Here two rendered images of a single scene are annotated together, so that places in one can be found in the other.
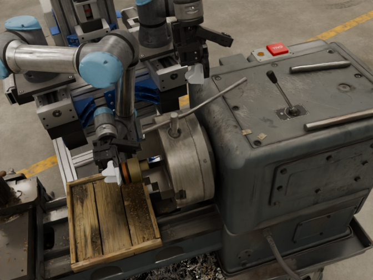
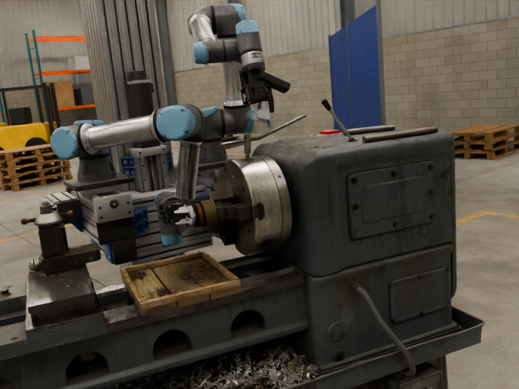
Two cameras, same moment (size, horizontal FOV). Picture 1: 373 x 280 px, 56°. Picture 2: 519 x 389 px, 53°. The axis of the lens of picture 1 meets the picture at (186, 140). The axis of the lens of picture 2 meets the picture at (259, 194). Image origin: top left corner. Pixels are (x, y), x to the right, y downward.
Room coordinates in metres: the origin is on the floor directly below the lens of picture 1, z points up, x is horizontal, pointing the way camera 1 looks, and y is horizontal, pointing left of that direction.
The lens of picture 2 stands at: (-0.89, 0.29, 1.45)
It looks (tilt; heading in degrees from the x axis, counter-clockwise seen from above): 11 degrees down; 350
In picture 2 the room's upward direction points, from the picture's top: 5 degrees counter-clockwise
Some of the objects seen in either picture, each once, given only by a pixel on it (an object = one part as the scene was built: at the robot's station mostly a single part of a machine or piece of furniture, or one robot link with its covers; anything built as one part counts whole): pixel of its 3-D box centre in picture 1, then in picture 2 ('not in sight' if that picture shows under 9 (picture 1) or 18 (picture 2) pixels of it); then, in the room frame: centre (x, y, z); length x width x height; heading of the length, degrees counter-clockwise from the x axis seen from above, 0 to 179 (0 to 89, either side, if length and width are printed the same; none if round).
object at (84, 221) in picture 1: (111, 212); (177, 279); (0.71, 0.30, 0.89); 0.36 x 0.30 x 0.04; 12
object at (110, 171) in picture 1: (111, 172); (183, 211); (0.73, 0.25, 1.10); 0.09 x 0.06 x 0.03; 11
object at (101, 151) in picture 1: (107, 152); (174, 211); (0.83, 0.28, 1.08); 0.12 x 0.09 x 0.08; 11
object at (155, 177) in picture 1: (162, 184); (239, 211); (0.67, 0.09, 1.09); 0.12 x 0.11 x 0.05; 12
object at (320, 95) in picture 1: (284, 129); (351, 191); (0.88, -0.36, 1.06); 0.59 x 0.48 x 0.39; 102
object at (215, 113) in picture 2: (152, 2); (208, 122); (1.41, 0.09, 1.33); 0.13 x 0.12 x 0.14; 89
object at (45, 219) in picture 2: not in sight; (47, 217); (0.72, 0.65, 1.13); 0.08 x 0.08 x 0.03
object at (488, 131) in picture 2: not in sight; (483, 140); (7.31, -5.14, 0.22); 1.25 x 0.86 x 0.44; 121
